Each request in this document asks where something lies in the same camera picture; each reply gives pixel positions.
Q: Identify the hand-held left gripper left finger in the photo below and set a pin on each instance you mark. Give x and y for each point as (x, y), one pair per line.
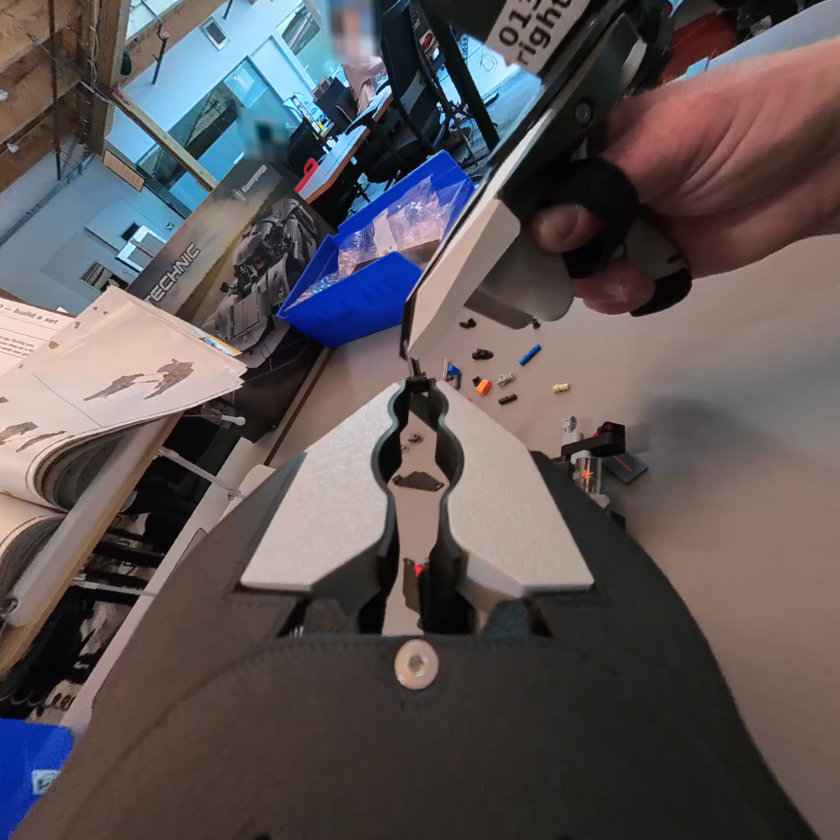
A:
(315, 525)

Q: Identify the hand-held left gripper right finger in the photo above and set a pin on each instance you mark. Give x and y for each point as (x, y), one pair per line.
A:
(518, 525)

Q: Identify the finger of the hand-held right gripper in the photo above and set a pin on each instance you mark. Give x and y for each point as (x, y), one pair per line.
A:
(459, 275)

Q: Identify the black grey lego assembly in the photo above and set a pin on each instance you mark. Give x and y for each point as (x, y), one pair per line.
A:
(590, 453)

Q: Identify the black lego fin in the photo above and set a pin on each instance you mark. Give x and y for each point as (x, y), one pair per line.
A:
(417, 480)

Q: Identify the blue lego axle pin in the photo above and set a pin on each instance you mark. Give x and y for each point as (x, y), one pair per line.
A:
(530, 355)

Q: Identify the orange lego piece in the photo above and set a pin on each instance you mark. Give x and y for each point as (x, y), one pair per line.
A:
(484, 387)

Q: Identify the light grey lego connector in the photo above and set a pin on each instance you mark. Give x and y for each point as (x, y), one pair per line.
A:
(408, 441)

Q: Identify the dark lego set box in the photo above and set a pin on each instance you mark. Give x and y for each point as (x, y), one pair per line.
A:
(262, 262)

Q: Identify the lego instruction booklet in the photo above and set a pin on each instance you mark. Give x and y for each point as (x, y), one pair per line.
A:
(98, 367)

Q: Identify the person's right hand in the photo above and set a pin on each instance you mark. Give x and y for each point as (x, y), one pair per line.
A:
(735, 157)

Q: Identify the clear plastic bags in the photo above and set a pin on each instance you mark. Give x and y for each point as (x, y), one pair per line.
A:
(380, 236)

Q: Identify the grey axle assembly blue piece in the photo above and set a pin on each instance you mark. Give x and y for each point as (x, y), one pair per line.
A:
(453, 371)

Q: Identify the blue plastic bin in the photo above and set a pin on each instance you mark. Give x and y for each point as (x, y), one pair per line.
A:
(354, 302)
(33, 774)

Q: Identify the flat grey orange striped tile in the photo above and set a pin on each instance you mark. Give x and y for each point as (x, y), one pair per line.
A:
(630, 467)

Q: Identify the black office chair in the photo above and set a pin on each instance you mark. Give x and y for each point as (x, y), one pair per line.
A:
(420, 79)

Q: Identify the wooden office desk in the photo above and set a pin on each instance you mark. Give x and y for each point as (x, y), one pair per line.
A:
(341, 151)

